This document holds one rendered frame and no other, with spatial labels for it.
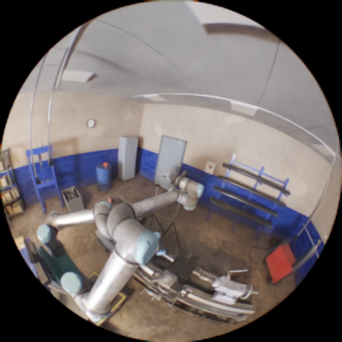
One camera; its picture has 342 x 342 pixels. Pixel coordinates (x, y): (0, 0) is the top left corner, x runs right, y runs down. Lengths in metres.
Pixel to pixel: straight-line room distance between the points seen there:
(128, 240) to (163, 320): 2.25
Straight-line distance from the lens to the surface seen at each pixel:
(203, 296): 1.81
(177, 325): 2.58
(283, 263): 3.55
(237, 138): 3.68
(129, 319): 2.51
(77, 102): 4.17
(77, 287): 0.82
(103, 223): 0.76
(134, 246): 0.38
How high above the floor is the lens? 2.48
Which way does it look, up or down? 21 degrees down
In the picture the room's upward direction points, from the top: 12 degrees clockwise
